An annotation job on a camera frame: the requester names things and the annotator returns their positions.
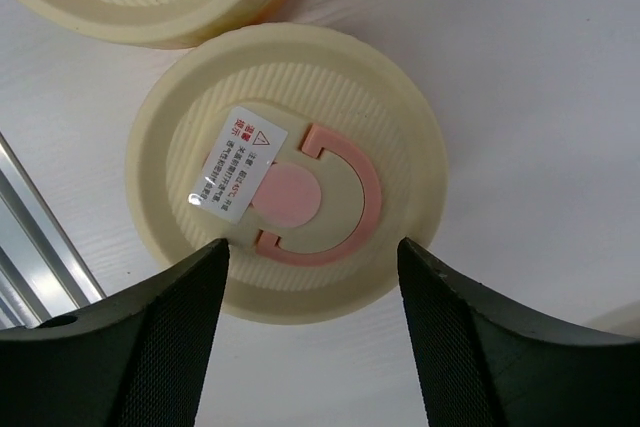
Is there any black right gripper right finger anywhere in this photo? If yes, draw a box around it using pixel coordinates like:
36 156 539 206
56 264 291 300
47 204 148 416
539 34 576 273
397 238 639 426

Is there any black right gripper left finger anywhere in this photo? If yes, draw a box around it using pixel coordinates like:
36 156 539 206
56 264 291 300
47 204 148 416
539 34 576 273
1 239 230 426

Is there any cream lid pink handle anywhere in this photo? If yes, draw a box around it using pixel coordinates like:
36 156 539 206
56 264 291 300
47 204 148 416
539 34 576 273
126 23 448 325

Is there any woven boat-shaped basket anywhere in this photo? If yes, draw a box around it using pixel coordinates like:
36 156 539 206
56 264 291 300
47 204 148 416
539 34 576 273
586 301 640 339

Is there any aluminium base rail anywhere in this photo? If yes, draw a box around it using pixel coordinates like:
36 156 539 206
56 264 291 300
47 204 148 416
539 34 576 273
0 140 106 329

